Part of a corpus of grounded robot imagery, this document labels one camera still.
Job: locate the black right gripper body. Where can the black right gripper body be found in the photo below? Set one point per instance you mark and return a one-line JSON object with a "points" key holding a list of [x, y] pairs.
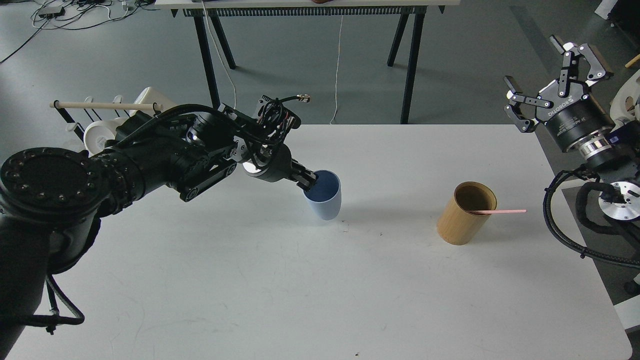
{"points": [[571, 118]]}

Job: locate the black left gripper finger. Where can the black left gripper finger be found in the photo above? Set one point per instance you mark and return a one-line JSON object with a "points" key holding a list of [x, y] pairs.
{"points": [[306, 187]]}

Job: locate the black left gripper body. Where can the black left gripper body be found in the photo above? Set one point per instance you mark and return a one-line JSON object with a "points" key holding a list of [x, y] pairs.
{"points": [[281, 166]]}

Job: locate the blue cup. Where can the blue cup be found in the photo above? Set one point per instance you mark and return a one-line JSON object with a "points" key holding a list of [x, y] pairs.
{"points": [[325, 196]]}

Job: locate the pink chopstick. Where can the pink chopstick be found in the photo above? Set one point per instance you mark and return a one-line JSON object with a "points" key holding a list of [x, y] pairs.
{"points": [[497, 211]]}

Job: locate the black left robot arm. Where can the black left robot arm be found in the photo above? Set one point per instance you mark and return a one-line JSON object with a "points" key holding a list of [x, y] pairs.
{"points": [[53, 199]]}

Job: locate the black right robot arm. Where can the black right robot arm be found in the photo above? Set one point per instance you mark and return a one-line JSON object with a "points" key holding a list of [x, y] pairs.
{"points": [[608, 201]]}

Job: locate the white cup on rack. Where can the white cup on rack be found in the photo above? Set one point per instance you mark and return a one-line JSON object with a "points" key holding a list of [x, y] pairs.
{"points": [[99, 132]]}

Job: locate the bamboo cylindrical holder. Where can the bamboo cylindrical holder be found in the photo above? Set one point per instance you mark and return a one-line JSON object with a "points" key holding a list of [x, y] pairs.
{"points": [[458, 223]]}

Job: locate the white mug on rack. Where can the white mug on rack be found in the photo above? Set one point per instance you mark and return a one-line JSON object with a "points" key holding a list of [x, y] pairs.
{"points": [[150, 96]]}

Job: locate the wooden rack rod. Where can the wooden rack rod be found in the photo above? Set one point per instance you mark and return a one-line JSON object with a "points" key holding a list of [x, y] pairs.
{"points": [[105, 105]]}

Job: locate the black wire dish rack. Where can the black wire dish rack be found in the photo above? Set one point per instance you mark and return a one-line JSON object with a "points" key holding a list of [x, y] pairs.
{"points": [[94, 115]]}

